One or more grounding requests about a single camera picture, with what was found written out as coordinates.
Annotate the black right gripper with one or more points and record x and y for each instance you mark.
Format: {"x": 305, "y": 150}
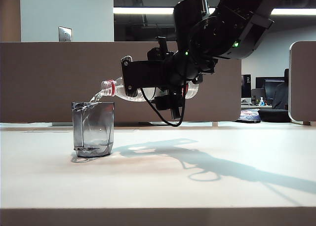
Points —
{"x": 182, "y": 74}

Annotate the clear water bottle red label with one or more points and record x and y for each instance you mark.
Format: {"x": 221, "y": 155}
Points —
{"x": 118, "y": 89}

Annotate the grey faceted glass mug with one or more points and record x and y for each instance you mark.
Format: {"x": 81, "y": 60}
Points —
{"x": 93, "y": 127}

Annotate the small blue spray bottle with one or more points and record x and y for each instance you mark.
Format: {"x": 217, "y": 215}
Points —
{"x": 262, "y": 102}

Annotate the grey oval stand base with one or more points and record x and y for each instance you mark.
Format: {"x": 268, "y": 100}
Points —
{"x": 155, "y": 123}

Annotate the white ceiling light strip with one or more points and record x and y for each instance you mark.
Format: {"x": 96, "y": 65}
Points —
{"x": 143, "y": 10}

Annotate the black sign with number two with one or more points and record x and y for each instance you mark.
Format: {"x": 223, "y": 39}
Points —
{"x": 246, "y": 85}

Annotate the patterned blue white cushion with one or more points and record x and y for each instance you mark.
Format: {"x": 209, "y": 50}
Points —
{"x": 249, "y": 116}

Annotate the black computer monitor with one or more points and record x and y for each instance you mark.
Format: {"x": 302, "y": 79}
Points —
{"x": 270, "y": 87}

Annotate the long brown desk partition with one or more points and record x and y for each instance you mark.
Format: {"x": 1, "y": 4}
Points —
{"x": 49, "y": 75}

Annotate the black round cushion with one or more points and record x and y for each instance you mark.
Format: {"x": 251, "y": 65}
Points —
{"x": 274, "y": 116}

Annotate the black office chair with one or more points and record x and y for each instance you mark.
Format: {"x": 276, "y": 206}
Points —
{"x": 281, "y": 97}

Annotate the brown partition with white edge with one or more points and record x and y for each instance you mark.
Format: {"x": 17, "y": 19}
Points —
{"x": 303, "y": 80}

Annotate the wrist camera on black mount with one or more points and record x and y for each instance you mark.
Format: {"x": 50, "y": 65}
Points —
{"x": 145, "y": 74}

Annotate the metal wall switch plate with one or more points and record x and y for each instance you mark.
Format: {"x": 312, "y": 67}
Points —
{"x": 65, "y": 34}

